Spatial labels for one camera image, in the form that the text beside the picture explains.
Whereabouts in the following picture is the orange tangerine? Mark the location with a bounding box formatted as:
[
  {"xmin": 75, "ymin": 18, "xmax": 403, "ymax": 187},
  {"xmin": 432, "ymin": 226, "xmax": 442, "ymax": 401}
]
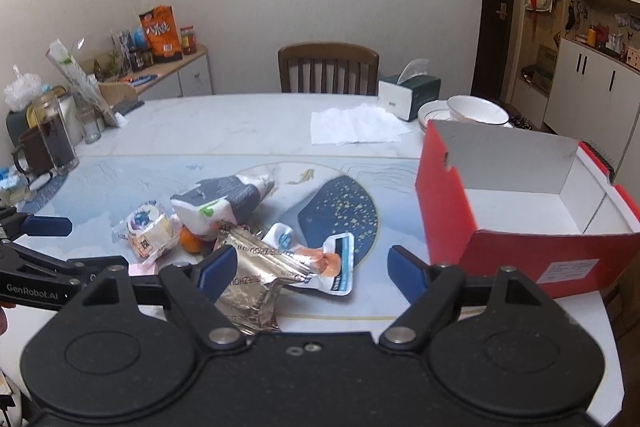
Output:
[{"xmin": 179, "ymin": 227, "xmax": 204, "ymax": 255}]

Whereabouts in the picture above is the gold foil snack packet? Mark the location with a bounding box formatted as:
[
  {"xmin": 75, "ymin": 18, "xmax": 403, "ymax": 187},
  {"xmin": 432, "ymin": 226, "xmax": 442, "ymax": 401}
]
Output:
[{"xmin": 216, "ymin": 227, "xmax": 311, "ymax": 335}]

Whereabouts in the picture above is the blueberry cake packet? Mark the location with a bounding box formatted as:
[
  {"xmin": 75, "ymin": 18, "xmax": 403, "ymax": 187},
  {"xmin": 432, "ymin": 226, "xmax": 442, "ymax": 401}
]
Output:
[{"xmin": 112, "ymin": 200, "xmax": 181, "ymax": 265}]

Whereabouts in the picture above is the chicken sausage white pouch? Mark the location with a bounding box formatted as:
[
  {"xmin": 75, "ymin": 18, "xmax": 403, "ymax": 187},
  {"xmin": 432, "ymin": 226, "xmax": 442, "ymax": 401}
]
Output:
[{"xmin": 262, "ymin": 223, "xmax": 355, "ymax": 297}]

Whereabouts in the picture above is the white grey snack bag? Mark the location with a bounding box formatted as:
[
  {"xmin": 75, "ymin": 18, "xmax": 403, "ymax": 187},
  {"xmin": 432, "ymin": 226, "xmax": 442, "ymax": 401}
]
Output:
[{"xmin": 169, "ymin": 174, "xmax": 274, "ymax": 239}]

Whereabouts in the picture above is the pink sticky note pad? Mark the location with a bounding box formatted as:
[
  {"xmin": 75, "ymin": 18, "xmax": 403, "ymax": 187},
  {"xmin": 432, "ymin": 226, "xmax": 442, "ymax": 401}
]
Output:
[{"xmin": 128, "ymin": 261, "xmax": 160, "ymax": 277}]

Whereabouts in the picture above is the glass mug dark drink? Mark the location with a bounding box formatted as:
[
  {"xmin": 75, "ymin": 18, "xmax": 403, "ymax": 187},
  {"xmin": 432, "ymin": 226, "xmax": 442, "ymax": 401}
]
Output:
[{"xmin": 32, "ymin": 91, "xmax": 79, "ymax": 174}]

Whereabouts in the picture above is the red cardboard box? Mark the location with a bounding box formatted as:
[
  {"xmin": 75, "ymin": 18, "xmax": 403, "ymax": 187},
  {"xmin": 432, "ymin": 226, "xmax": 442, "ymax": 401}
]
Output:
[{"xmin": 416, "ymin": 120, "xmax": 639, "ymax": 298}]

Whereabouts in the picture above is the white paper napkin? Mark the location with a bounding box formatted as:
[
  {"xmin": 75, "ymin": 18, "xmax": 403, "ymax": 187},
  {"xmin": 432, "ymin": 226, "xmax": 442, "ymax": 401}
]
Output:
[{"xmin": 310, "ymin": 104, "xmax": 411, "ymax": 145}]

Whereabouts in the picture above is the white plate stack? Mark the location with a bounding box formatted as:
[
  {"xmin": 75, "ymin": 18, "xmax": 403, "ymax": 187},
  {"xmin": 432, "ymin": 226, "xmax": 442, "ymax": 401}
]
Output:
[{"xmin": 418, "ymin": 101, "xmax": 511, "ymax": 129}]

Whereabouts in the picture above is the white bowl gold rim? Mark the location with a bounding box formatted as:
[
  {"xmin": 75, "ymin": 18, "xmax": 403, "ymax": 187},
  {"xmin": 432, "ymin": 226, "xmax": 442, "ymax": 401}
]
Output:
[{"xmin": 447, "ymin": 95, "xmax": 509, "ymax": 126}]

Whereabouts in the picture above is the green white tissue box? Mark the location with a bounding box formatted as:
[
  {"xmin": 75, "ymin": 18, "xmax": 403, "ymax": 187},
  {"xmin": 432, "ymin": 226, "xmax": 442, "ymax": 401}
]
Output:
[{"xmin": 378, "ymin": 58, "xmax": 442, "ymax": 121}]

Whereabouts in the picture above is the white side cabinet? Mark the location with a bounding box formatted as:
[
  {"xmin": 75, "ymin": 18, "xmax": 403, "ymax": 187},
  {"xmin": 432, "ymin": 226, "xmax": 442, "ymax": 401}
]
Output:
[{"xmin": 128, "ymin": 44, "xmax": 214, "ymax": 102}]

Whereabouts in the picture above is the wooden chair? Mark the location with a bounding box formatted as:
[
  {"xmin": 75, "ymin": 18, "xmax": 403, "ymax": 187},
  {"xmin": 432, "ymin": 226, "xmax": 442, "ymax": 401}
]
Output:
[{"xmin": 278, "ymin": 41, "xmax": 380, "ymax": 96}]

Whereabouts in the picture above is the orange snack bag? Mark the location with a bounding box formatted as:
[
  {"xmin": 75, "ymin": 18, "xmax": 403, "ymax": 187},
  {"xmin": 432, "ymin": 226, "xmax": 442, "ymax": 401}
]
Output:
[{"xmin": 139, "ymin": 5, "xmax": 182, "ymax": 63}]

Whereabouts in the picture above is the white tall cabinet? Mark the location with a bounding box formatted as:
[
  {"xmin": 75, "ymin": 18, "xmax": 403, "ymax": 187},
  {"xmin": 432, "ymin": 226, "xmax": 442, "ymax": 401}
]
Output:
[{"xmin": 542, "ymin": 0, "xmax": 639, "ymax": 173}]

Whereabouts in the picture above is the red lid jar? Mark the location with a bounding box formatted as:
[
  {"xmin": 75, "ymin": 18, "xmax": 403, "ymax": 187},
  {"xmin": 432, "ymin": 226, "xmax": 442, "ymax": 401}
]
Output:
[{"xmin": 180, "ymin": 26, "xmax": 198, "ymax": 55}]

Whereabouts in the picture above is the dark door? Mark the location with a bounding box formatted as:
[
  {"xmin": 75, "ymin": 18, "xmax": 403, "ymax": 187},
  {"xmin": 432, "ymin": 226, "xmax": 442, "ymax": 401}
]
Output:
[{"xmin": 471, "ymin": 0, "xmax": 514, "ymax": 102}]

